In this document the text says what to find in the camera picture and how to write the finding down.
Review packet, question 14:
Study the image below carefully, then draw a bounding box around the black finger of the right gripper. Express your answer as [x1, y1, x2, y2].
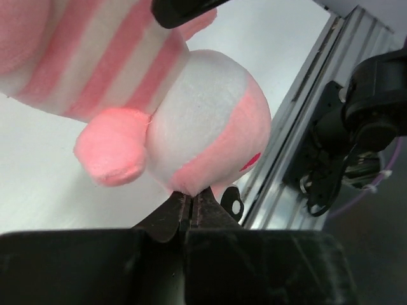
[151, 0, 228, 29]

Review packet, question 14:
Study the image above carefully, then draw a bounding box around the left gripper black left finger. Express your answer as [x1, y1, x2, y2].
[1, 192, 190, 304]

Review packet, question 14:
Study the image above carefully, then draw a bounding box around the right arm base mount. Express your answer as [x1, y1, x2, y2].
[282, 81, 382, 217]

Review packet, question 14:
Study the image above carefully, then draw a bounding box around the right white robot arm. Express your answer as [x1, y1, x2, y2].
[314, 48, 406, 155]

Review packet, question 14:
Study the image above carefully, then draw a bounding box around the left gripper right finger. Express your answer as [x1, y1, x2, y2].
[186, 189, 359, 304]

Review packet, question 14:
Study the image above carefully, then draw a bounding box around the pink striped plush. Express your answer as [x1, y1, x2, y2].
[1, 1, 271, 207]

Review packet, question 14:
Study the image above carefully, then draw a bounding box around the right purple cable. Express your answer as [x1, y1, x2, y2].
[327, 136, 403, 220]

